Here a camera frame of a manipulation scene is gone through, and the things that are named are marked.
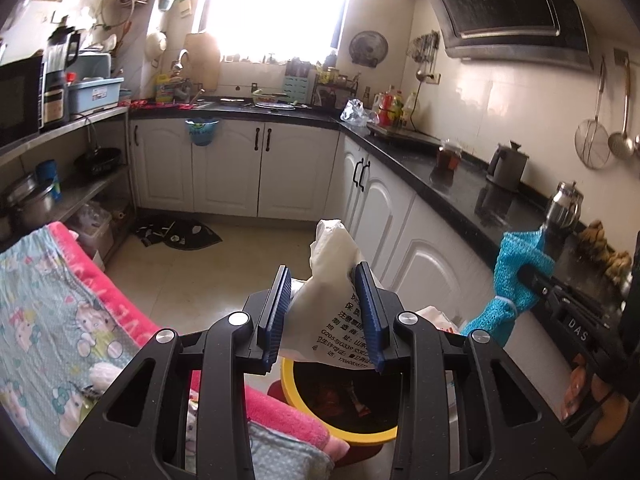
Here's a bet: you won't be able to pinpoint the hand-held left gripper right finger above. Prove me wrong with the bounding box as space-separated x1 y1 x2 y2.
352 261 586 480

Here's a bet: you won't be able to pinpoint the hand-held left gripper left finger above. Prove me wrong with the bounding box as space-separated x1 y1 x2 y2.
56 265 293 480

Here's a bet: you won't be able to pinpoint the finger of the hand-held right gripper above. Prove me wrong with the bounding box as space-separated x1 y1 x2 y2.
517 266 603 311

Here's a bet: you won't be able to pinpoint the blue knitted cloth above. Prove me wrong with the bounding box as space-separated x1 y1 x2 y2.
460 227 556 347

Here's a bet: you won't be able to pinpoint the white paper bag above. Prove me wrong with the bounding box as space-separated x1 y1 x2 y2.
281 218 388 372

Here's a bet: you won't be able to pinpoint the yellow rimmed trash bin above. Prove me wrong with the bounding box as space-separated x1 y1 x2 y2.
280 355 401 448

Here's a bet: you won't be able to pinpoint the person's right hand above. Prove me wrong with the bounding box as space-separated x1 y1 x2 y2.
560 355 631 426

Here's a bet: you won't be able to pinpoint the ginger root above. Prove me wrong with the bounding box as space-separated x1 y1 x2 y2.
580 220 633 281

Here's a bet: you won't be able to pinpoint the stainless steel teapot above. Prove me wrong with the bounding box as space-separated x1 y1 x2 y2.
544 181 585 233

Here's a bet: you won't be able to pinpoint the grey kettle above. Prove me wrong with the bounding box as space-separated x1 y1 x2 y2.
486 141 530 192

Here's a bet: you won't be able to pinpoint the dark floor mat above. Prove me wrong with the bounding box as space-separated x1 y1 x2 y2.
132 215 223 251

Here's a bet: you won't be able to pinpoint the metal mesh strainer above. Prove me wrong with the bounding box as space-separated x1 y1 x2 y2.
574 57 612 170

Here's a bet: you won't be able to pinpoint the glass jar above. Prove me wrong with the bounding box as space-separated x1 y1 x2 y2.
437 140 463 171

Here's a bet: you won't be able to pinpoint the white kitchen cabinets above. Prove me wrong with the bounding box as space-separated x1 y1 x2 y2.
129 115 571 411

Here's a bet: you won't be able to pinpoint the metal ladle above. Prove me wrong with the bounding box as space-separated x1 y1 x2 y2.
607 55 636 161

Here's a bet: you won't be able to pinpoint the blue hanging waste bin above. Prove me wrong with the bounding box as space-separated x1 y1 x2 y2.
185 117 220 147

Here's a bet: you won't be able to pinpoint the clear plastic bag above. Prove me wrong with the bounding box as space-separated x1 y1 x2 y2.
341 99 381 127

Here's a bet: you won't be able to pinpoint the group of condiment bottles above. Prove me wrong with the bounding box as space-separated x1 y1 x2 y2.
372 87 418 128

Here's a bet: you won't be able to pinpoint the steel shelf rack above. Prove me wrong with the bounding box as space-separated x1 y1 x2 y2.
0 105 133 271

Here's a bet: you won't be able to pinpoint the green utensil organizer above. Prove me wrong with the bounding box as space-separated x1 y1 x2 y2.
284 74 317 107

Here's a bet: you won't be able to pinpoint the printed cartoon blanket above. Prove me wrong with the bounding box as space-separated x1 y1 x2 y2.
0 222 351 480

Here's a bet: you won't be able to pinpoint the black wok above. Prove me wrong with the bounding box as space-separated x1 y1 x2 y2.
75 147 122 177

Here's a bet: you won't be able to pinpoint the wooden cutting board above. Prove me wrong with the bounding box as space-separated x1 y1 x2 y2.
184 32 221 92

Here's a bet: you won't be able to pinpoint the blue cup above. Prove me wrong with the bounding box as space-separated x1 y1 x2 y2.
36 159 62 201

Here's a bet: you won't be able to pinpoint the large steel pot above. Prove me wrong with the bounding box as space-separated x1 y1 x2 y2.
0 175 56 231

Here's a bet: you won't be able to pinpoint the black range hood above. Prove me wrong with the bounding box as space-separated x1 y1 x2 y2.
407 0 593 72

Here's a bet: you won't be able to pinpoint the blue plastic dish bin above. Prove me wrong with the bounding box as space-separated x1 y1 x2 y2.
67 77 125 115

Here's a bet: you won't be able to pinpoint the black blender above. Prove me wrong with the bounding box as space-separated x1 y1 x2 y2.
42 27 81 128

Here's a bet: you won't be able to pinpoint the black microwave oven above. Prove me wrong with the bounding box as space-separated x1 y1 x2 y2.
0 55 45 148

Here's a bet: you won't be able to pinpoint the wall utensil rack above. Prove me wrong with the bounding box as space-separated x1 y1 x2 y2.
407 32 441 81

